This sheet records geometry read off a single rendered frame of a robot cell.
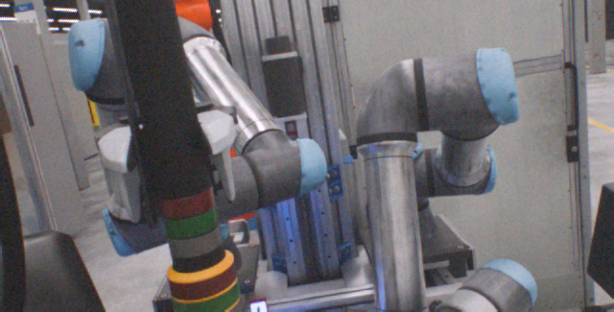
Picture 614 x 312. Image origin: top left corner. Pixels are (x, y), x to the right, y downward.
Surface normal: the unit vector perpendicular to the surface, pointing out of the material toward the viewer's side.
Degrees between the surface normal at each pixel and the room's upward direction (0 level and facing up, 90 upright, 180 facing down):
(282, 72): 90
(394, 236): 67
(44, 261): 35
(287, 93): 90
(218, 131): 42
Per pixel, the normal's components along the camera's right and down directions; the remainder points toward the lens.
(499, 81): -0.20, -0.01
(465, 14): 0.11, 0.17
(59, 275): 0.37, -0.81
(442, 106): -0.19, 0.40
